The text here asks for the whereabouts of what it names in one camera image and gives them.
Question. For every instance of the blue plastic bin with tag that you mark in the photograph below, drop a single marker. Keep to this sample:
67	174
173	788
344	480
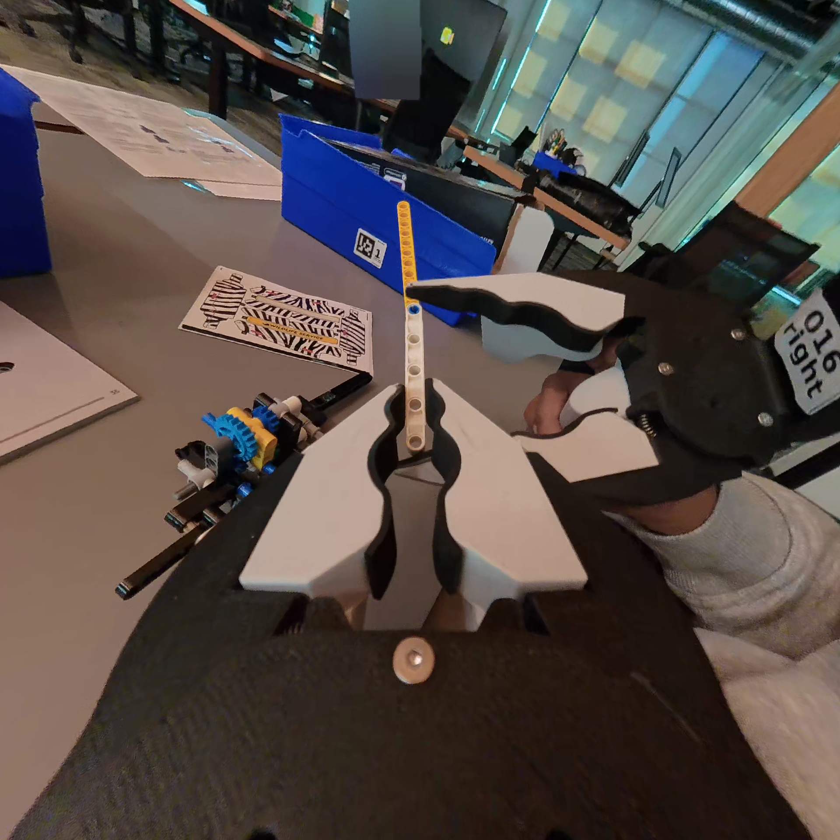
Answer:
328	197

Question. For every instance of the black office chair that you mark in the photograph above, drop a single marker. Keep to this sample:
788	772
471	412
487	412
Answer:
735	262

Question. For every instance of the open instruction booklet page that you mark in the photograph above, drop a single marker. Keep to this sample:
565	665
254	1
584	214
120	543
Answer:
52	394

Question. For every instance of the white instruction booklet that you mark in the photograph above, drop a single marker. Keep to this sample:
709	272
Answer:
131	124

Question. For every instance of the person's sweater torso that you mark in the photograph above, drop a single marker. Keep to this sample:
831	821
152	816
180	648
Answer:
787	722

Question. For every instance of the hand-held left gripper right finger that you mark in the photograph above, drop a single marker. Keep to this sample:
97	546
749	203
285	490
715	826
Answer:
512	525

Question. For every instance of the multicoloured lego assembly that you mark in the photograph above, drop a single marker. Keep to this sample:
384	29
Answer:
243	439

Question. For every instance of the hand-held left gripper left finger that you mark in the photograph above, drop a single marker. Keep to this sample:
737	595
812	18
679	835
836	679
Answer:
308	525

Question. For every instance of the white lego beam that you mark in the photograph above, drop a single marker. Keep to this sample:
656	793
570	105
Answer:
415	387

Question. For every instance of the wooden office desk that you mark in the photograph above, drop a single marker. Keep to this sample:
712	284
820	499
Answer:
262	49
577	211

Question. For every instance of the blue pen holder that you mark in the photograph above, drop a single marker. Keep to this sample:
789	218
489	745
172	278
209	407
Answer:
548	161

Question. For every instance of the yellow lego beam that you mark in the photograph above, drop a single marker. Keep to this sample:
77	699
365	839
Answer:
407	249

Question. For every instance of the black computer monitor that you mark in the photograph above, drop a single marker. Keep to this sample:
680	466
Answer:
459	39

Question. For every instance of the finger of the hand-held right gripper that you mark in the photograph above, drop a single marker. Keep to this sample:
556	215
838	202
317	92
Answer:
604	446
558	295

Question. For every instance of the zebra striped sticker sheet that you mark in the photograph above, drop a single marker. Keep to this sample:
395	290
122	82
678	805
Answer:
289	321

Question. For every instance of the person's right hand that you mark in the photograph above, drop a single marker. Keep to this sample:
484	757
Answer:
548	407

